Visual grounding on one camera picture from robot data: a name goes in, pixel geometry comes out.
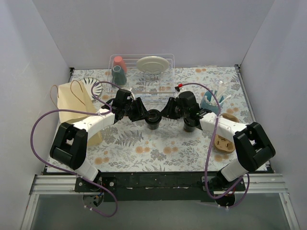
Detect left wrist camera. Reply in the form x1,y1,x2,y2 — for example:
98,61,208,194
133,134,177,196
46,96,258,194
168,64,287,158
123,90,136,101

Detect striped black white plate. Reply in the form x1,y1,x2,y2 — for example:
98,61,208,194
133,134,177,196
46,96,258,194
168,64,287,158
80,77,103,102

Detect floral table mat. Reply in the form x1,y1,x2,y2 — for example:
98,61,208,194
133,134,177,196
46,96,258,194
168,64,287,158
47,67,269,173

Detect black cup lid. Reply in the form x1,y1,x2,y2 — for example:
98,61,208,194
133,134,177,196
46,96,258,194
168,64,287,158
145,109,162,125

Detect stack of black cups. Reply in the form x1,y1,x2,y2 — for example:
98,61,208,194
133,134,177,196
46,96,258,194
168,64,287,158
184,118,199,132

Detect brown paper bag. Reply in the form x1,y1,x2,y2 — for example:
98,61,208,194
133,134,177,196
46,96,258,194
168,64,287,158
50,80,103,146

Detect dark green mug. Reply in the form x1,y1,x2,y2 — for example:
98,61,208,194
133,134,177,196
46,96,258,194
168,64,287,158
111,65,127,86

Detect brown cardboard cup carriers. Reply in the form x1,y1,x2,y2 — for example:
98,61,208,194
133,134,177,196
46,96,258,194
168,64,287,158
214,113,239,154

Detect pink cup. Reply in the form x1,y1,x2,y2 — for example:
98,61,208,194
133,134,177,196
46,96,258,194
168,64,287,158
113,56,127,73

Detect black coffee cup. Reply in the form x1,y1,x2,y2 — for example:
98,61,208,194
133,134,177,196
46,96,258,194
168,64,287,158
146,122,159,130

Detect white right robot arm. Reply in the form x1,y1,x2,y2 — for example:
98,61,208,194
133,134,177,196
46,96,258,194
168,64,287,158
160,91,276,191

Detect blue cup holder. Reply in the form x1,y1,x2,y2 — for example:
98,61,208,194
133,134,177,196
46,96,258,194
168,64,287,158
200,90,225,115

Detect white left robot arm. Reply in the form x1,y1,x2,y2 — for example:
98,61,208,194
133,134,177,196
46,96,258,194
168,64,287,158
50,89,150,192

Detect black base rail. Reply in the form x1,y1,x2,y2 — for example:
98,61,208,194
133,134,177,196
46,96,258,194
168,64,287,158
74,171,252,204

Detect cream ceramic plate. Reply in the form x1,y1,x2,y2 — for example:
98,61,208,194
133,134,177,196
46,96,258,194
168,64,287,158
136,56,169,73

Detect white wire dish rack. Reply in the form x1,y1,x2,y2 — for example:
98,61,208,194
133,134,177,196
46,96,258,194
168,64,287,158
107,54,176,103

